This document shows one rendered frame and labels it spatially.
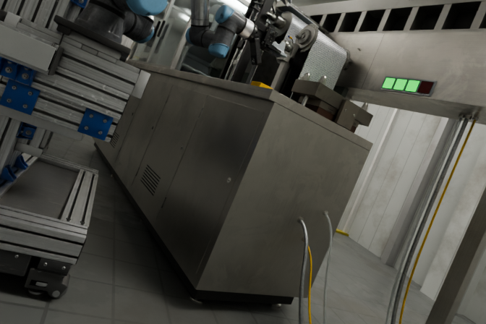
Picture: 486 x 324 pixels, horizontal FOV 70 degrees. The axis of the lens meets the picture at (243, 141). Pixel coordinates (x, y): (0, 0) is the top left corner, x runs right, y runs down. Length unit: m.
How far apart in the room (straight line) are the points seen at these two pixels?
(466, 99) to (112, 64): 1.29
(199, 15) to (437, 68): 1.01
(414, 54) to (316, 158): 0.66
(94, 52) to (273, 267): 1.09
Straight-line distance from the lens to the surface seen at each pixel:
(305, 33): 1.78
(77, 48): 1.22
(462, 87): 1.62
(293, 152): 1.41
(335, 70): 1.85
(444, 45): 1.75
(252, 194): 1.35
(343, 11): 2.24
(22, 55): 1.12
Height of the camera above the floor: 0.72
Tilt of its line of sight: 2 degrees down
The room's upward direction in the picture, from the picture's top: 23 degrees clockwise
